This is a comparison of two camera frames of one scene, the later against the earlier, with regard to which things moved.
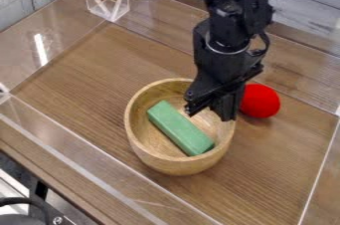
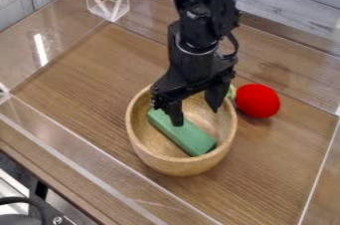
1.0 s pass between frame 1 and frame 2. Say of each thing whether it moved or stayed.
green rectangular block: stayed
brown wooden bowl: stayed
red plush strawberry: stayed
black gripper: moved
